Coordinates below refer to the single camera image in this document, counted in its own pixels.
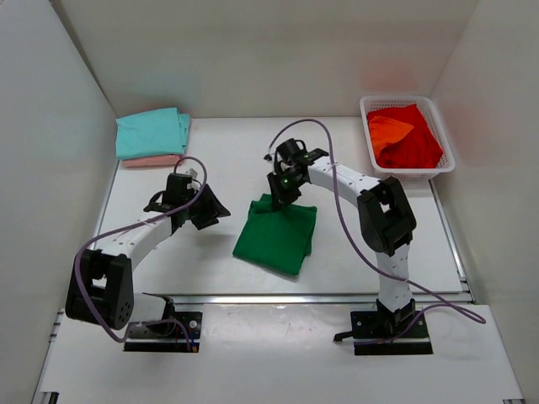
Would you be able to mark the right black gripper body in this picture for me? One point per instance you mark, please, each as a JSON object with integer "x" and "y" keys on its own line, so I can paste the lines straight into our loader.
{"x": 286, "y": 186}

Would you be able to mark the green t shirt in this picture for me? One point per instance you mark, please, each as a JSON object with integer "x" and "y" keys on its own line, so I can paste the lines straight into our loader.
{"x": 278, "y": 240}

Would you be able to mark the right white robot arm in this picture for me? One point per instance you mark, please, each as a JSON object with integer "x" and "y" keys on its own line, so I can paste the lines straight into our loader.
{"x": 386, "y": 219}

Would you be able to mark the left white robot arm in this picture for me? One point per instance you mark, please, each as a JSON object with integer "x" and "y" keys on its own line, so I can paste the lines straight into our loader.
{"x": 101, "y": 289}

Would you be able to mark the folded pink t shirt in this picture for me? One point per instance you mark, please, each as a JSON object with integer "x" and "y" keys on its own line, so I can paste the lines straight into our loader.
{"x": 153, "y": 161}

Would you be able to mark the folded teal t shirt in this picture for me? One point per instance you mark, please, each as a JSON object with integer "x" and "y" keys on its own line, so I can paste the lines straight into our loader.
{"x": 152, "y": 133}

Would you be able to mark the white plastic basket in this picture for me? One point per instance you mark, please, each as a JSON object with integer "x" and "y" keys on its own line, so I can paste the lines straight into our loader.
{"x": 432, "y": 117}

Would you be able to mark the orange t shirt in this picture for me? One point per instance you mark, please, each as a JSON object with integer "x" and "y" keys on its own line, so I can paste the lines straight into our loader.
{"x": 385, "y": 132}

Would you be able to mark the red t shirt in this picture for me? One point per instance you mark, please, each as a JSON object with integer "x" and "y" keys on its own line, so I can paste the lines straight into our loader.
{"x": 418, "y": 150}

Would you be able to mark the aluminium table rail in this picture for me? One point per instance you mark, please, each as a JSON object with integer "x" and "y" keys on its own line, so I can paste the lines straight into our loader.
{"x": 271, "y": 299}

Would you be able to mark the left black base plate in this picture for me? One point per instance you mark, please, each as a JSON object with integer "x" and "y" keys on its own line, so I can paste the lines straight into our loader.
{"x": 170, "y": 337}

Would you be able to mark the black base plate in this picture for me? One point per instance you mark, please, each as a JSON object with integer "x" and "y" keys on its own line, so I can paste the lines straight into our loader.
{"x": 371, "y": 336}
{"x": 170, "y": 337}

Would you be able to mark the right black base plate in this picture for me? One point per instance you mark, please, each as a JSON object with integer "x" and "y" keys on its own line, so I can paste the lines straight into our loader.
{"x": 371, "y": 336}

